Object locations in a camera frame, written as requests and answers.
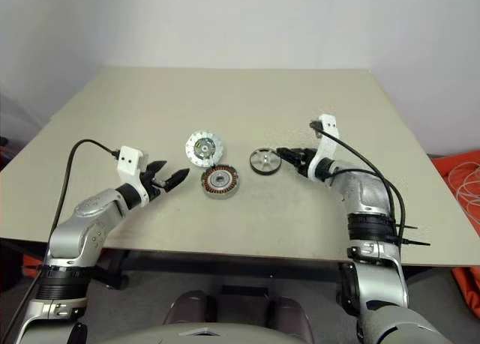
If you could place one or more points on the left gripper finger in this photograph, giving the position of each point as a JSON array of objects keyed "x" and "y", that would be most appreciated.
[
  {"x": 157, "y": 167},
  {"x": 178, "y": 177}
]

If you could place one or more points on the silver round motor lid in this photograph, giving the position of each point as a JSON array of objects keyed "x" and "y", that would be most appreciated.
[{"x": 206, "y": 149}]

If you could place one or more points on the black table frame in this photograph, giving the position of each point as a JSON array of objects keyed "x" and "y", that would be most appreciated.
[{"x": 225, "y": 271}]

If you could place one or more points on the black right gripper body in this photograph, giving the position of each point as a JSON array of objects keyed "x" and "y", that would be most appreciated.
[{"x": 304, "y": 160}]

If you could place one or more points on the dark maroon rounded shape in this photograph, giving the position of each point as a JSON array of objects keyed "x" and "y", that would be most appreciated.
[
  {"x": 288, "y": 317},
  {"x": 189, "y": 310}
]

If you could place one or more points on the motor housing with copper windings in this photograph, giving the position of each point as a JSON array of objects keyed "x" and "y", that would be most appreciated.
[{"x": 221, "y": 181}]

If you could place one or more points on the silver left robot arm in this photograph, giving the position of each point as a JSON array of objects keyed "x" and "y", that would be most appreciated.
[{"x": 82, "y": 224}]

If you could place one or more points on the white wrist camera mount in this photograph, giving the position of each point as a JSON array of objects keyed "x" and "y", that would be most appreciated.
[
  {"x": 129, "y": 160},
  {"x": 328, "y": 141}
]

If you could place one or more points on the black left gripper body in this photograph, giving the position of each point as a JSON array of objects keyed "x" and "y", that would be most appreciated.
[{"x": 153, "y": 184}]

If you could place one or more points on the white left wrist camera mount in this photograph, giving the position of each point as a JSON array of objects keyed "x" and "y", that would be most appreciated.
[{"x": 129, "y": 160}]

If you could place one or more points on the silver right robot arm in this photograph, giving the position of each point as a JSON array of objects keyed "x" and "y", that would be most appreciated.
[{"x": 363, "y": 194}]

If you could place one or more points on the black spoked rotor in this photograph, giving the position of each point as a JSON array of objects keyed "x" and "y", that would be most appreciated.
[{"x": 264, "y": 160}]

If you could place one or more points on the orange fabric bag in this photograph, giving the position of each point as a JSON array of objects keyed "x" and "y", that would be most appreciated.
[{"x": 446, "y": 168}]

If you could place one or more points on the black zip tie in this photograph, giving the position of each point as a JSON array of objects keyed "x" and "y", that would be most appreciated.
[
  {"x": 416, "y": 242},
  {"x": 410, "y": 227}
]

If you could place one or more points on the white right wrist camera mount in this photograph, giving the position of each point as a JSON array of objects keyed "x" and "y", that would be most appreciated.
[{"x": 328, "y": 141}]

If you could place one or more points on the grey robot torso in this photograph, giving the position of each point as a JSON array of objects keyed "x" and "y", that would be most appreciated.
[{"x": 150, "y": 336}]

